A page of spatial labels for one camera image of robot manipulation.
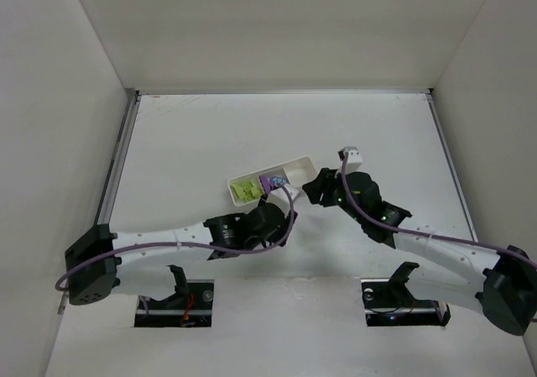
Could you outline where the purple long lego brick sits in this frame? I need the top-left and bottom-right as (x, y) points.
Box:
(259, 175), (277, 195)

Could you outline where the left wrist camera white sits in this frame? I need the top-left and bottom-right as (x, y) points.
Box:
(267, 183), (300, 205)

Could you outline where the white front board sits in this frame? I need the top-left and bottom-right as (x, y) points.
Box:
(47, 277), (534, 376)

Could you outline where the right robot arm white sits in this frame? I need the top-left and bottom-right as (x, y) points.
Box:
(303, 168), (536, 336)

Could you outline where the right aluminium rail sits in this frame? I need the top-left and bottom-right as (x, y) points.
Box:
(425, 88), (477, 241)

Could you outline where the white three-compartment tray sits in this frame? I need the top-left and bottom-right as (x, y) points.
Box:
(227, 156), (317, 207)

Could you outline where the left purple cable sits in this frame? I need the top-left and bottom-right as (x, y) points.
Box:
(55, 183), (297, 292)

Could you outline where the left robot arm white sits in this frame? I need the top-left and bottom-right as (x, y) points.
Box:
(55, 199), (298, 306)

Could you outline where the purple patterned lego brick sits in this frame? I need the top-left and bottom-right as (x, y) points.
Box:
(269, 176), (288, 187)

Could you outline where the green lego brick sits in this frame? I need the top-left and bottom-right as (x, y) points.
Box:
(229, 179), (264, 205)

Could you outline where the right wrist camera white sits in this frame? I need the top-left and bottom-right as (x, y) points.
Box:
(338, 146), (363, 171)

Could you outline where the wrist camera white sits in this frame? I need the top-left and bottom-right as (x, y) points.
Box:
(267, 183), (300, 205)
(338, 146), (363, 171)

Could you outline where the aluminium rail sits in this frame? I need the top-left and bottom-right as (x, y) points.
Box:
(425, 88), (477, 241)
(55, 89), (140, 306)

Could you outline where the left aluminium rail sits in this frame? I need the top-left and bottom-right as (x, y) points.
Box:
(55, 89), (140, 306)

